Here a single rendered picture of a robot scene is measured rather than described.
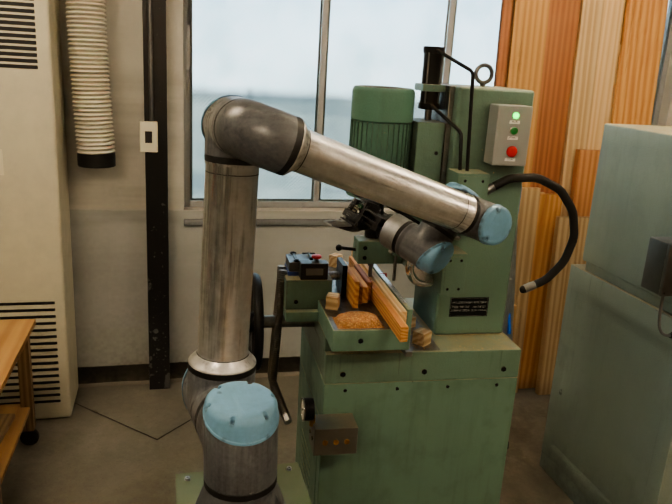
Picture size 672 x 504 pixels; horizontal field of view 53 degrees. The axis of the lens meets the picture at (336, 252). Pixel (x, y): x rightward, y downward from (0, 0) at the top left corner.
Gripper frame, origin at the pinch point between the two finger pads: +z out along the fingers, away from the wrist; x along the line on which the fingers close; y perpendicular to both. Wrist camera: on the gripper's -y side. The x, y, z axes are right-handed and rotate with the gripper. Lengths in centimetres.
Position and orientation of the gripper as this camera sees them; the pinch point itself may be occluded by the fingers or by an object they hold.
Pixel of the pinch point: (337, 196)
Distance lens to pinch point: 182.4
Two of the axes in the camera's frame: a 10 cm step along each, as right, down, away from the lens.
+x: -4.6, 8.7, 1.7
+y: -5.4, -1.3, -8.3
